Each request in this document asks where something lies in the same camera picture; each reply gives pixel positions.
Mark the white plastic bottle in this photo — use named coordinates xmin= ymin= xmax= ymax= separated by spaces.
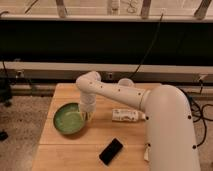
xmin=112 ymin=109 xmax=146 ymax=122

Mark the black hanging cable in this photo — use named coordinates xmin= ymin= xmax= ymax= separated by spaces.
xmin=128 ymin=13 xmax=165 ymax=81

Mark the black floor cable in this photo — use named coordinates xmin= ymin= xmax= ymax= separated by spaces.
xmin=181 ymin=88 xmax=213 ymax=148

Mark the black object at left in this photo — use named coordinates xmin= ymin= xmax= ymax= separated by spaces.
xmin=0 ymin=79 xmax=12 ymax=107

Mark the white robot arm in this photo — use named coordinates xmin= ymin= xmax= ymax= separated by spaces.
xmin=76 ymin=71 xmax=201 ymax=171

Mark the black smartphone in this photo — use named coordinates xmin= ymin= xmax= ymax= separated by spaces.
xmin=99 ymin=138 xmax=123 ymax=165

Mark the green ceramic bowl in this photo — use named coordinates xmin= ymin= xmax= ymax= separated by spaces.
xmin=53 ymin=103 xmax=86 ymax=135

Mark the white sponge block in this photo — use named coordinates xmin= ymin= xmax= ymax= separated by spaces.
xmin=144 ymin=144 xmax=149 ymax=162

